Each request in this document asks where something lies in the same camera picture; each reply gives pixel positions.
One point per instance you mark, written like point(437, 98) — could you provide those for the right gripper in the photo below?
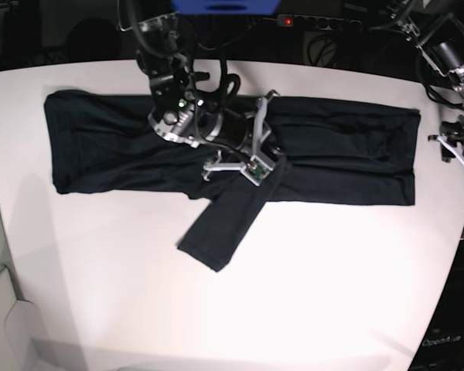
point(242, 143)

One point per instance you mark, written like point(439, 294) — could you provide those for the dark navy long-sleeve shirt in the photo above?
point(332, 151)

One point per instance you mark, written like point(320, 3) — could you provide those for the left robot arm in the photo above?
point(439, 40)

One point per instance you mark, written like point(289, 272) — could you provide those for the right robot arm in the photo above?
point(183, 114)

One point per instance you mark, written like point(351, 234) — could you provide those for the black power strip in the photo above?
point(318, 23)

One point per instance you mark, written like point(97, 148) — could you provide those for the blue plastic box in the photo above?
point(225, 7)

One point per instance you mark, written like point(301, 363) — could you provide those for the black OpenArm case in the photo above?
point(442, 347)

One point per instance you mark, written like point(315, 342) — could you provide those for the black round stool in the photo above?
point(92, 40)

